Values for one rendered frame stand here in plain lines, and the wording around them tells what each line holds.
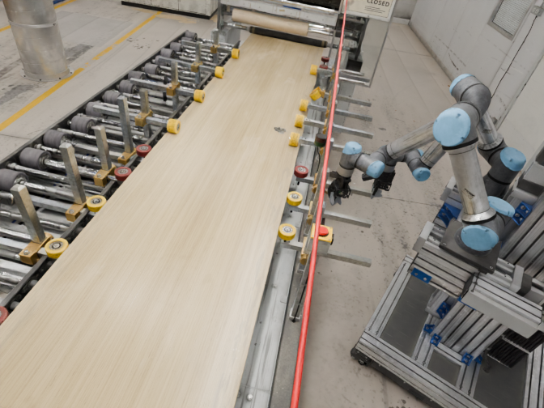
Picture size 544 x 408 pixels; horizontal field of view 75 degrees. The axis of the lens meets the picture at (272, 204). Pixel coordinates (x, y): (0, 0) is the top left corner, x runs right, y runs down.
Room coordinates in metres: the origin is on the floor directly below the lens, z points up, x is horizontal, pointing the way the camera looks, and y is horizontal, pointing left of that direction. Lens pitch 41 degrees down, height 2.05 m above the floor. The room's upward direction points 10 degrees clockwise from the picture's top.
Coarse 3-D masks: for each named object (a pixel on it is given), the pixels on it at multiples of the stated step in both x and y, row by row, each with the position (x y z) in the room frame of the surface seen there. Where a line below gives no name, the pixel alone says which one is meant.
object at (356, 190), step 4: (296, 176) 1.66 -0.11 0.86; (308, 176) 1.68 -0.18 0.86; (296, 180) 1.66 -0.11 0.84; (300, 180) 1.66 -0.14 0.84; (304, 180) 1.66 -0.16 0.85; (308, 180) 1.66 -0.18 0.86; (312, 180) 1.66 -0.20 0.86; (312, 184) 1.66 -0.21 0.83; (328, 184) 1.65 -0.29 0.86; (352, 188) 1.65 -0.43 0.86; (356, 188) 1.66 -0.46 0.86; (360, 188) 1.66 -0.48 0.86; (348, 192) 1.64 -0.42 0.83; (352, 192) 1.64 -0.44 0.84; (356, 192) 1.64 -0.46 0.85; (360, 192) 1.64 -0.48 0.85; (364, 192) 1.64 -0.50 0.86; (368, 192) 1.64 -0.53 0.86; (368, 196) 1.63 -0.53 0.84
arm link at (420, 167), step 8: (472, 88) 1.59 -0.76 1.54; (480, 88) 1.58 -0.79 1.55; (488, 88) 1.60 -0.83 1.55; (464, 96) 1.59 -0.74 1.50; (472, 96) 1.56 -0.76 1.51; (480, 96) 1.55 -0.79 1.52; (488, 96) 1.55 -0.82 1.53; (480, 104) 1.52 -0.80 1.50; (488, 104) 1.54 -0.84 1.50; (432, 144) 1.55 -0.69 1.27; (440, 144) 1.52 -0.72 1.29; (424, 152) 1.55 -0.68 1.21; (432, 152) 1.52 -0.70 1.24; (440, 152) 1.51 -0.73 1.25; (416, 160) 1.56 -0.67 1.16; (424, 160) 1.52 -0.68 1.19; (432, 160) 1.50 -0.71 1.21; (416, 168) 1.51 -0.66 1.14; (424, 168) 1.49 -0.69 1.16; (416, 176) 1.48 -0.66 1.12; (424, 176) 1.48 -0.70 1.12
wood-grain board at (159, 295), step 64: (256, 64) 3.17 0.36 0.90; (192, 128) 1.91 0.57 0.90; (256, 128) 2.05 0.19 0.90; (128, 192) 1.24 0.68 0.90; (192, 192) 1.32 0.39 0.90; (256, 192) 1.41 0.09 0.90; (64, 256) 0.82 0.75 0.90; (128, 256) 0.87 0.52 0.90; (192, 256) 0.93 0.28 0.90; (256, 256) 0.99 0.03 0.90; (64, 320) 0.57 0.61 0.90; (128, 320) 0.61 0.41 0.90; (192, 320) 0.65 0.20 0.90; (256, 320) 0.71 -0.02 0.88; (0, 384) 0.35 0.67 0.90; (64, 384) 0.38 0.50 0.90; (128, 384) 0.41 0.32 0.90; (192, 384) 0.45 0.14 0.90
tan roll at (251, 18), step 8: (232, 16) 4.00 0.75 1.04; (240, 16) 3.99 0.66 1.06; (248, 16) 3.99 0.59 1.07; (256, 16) 3.99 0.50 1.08; (264, 16) 4.00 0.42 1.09; (272, 16) 4.01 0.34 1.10; (256, 24) 3.99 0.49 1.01; (264, 24) 3.98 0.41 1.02; (272, 24) 3.97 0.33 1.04; (280, 24) 3.96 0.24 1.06; (288, 24) 3.96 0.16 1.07; (296, 24) 3.96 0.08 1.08; (304, 24) 3.97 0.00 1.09; (296, 32) 3.96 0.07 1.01; (304, 32) 3.95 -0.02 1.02; (320, 32) 3.98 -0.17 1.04; (328, 32) 3.98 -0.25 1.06
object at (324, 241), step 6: (312, 228) 0.88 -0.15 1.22; (330, 228) 0.89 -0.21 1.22; (312, 234) 0.85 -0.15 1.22; (330, 234) 0.87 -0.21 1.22; (312, 240) 0.84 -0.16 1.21; (318, 240) 0.84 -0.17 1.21; (324, 240) 0.84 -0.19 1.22; (330, 240) 0.84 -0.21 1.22; (318, 246) 0.84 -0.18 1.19; (324, 246) 0.84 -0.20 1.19; (318, 252) 0.84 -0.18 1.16; (324, 252) 0.83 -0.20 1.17
